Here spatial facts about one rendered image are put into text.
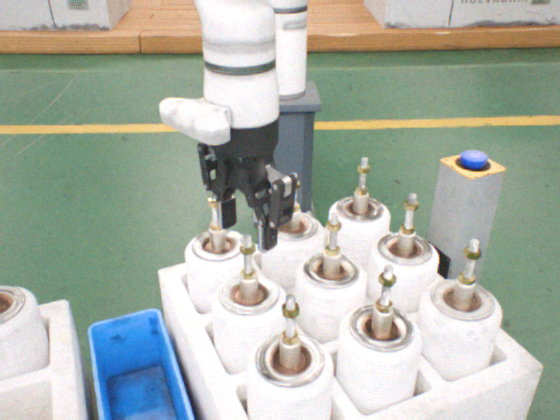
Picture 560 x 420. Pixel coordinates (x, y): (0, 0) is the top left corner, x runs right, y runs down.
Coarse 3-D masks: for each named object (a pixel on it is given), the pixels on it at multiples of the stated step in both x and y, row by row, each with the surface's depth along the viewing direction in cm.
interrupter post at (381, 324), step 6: (378, 312) 62; (390, 312) 62; (378, 318) 62; (384, 318) 62; (390, 318) 62; (372, 324) 64; (378, 324) 62; (384, 324) 62; (390, 324) 63; (378, 330) 63; (384, 330) 63; (390, 330) 63
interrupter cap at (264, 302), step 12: (228, 288) 70; (264, 288) 70; (276, 288) 69; (228, 300) 68; (240, 300) 68; (264, 300) 68; (276, 300) 67; (240, 312) 66; (252, 312) 66; (264, 312) 66
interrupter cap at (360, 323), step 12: (360, 312) 66; (372, 312) 66; (396, 312) 66; (360, 324) 64; (396, 324) 64; (408, 324) 64; (360, 336) 62; (372, 336) 63; (384, 336) 63; (396, 336) 63; (408, 336) 62; (372, 348) 61; (384, 348) 61; (396, 348) 61
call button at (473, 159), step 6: (474, 150) 86; (462, 156) 85; (468, 156) 85; (474, 156) 85; (480, 156) 85; (486, 156) 85; (462, 162) 86; (468, 162) 84; (474, 162) 84; (480, 162) 84; (486, 162) 84
